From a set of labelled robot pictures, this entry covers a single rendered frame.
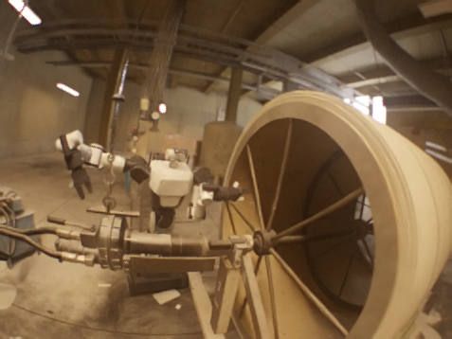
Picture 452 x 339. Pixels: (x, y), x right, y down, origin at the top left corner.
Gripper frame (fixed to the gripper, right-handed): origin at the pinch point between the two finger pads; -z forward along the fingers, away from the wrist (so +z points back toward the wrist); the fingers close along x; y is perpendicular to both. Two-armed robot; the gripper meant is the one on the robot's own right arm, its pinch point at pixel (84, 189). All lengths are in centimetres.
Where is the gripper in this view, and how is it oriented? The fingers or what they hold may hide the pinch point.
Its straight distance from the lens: 98.1
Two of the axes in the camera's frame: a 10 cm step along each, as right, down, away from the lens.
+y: 9.1, -3.3, 2.4
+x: 3.0, 1.5, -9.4
